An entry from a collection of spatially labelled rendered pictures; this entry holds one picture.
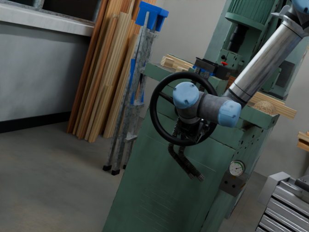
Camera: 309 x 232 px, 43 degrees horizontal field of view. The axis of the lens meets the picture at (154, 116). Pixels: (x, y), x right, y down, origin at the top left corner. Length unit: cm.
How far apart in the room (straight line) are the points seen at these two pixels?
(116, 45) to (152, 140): 142
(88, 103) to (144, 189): 139
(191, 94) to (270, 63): 26
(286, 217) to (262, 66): 45
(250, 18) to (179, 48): 259
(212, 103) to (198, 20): 317
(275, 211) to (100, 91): 209
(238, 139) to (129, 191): 58
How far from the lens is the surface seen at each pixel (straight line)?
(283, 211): 127
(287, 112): 176
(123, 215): 193
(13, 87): 279
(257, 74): 121
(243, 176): 168
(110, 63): 307
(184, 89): 111
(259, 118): 162
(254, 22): 174
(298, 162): 414
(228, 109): 110
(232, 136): 165
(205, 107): 111
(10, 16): 247
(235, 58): 177
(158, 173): 179
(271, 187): 127
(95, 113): 314
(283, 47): 120
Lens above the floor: 110
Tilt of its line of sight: 13 degrees down
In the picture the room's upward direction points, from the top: 21 degrees clockwise
